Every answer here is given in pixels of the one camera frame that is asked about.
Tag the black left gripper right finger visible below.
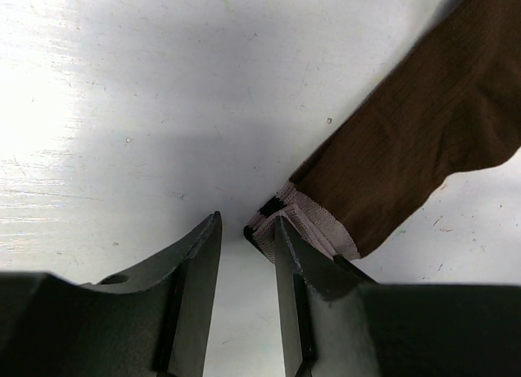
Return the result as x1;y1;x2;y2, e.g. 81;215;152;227
274;217;520;376

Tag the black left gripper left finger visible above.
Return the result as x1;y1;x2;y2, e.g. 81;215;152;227
1;213;222;376

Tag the dark brown striped-cuff sock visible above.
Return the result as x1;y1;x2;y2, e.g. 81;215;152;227
243;0;520;260

